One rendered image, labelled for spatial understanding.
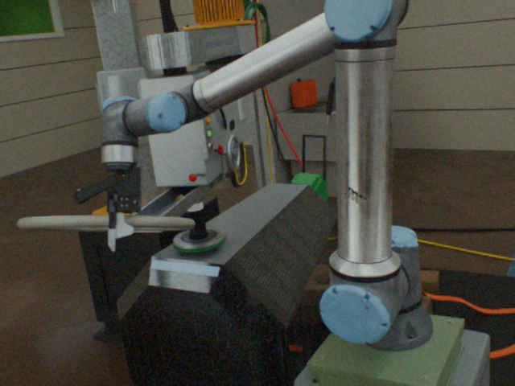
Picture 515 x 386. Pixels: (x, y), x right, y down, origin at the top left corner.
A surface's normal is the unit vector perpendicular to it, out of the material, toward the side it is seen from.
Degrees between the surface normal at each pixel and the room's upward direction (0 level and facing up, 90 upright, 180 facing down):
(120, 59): 90
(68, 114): 90
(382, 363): 3
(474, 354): 0
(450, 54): 90
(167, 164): 90
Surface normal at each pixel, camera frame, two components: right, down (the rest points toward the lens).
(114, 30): 0.04, 0.29
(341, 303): -0.47, 0.40
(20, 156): 0.85, 0.07
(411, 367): -0.15, -0.95
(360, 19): -0.48, 0.19
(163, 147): -0.23, 0.30
